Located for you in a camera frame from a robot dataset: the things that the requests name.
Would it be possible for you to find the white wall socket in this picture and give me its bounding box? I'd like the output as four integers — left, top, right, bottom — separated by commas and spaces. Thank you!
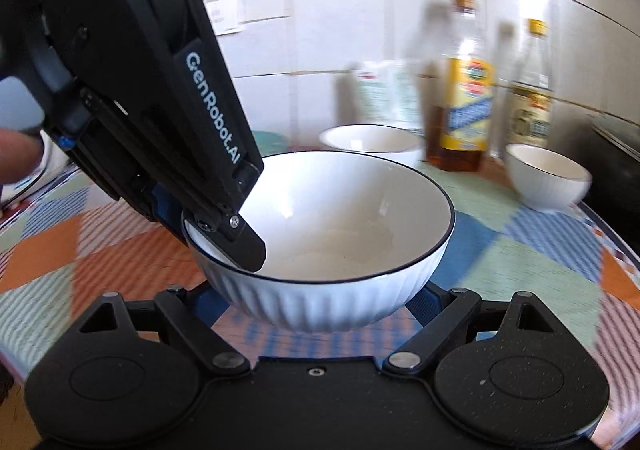
201, 0, 248, 37

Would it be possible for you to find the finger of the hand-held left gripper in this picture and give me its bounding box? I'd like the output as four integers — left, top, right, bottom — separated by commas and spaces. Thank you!
146, 184, 188, 243
182, 207, 267, 276

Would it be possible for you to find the white seasoning packet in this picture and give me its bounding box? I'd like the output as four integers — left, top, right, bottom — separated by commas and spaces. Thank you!
352, 60, 424, 132

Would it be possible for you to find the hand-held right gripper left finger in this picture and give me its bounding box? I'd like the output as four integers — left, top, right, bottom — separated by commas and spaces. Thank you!
60, 280, 252, 376

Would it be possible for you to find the clear vinegar bottle yellow cap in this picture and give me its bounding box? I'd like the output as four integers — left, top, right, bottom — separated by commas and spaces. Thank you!
502, 18, 557, 152

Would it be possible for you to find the black wok with glass lid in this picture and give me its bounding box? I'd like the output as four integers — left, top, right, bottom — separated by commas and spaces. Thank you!
582, 110, 640, 257

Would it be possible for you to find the patchwork checkered tablecloth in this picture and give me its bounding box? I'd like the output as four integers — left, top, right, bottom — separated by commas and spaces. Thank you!
0, 130, 640, 450

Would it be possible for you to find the white ribbed bowl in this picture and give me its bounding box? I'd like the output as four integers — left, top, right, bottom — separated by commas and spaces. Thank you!
318, 124, 425, 169
504, 143, 593, 215
181, 150, 457, 333

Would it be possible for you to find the amber cooking wine bottle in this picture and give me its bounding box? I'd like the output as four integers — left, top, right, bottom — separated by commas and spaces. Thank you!
425, 0, 499, 174

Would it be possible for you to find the person's left hand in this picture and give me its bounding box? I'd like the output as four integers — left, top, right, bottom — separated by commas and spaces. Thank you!
0, 127, 44, 187

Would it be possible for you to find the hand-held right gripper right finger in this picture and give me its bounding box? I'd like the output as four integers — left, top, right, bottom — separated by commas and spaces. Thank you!
382, 282, 576, 376

